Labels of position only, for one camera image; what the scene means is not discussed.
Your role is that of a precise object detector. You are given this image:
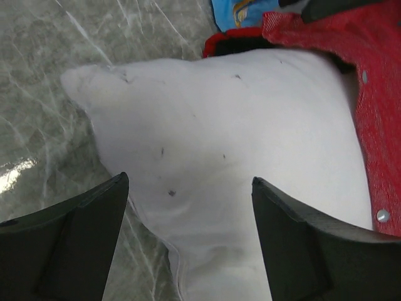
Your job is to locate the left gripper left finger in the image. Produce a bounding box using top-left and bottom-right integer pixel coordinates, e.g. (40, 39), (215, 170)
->
(1, 172), (129, 300)

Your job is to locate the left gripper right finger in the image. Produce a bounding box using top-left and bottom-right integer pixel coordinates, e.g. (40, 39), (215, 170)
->
(252, 177), (400, 300)

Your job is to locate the white pillow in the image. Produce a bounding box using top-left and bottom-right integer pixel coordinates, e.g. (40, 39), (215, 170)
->
(61, 49), (372, 300)

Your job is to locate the red pillowcase with grey print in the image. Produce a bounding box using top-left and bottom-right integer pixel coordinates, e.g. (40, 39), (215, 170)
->
(203, 1), (400, 236)

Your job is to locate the blue cartoon print pillow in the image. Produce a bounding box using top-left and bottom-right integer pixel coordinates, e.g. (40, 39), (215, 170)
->
(211, 0), (279, 32)

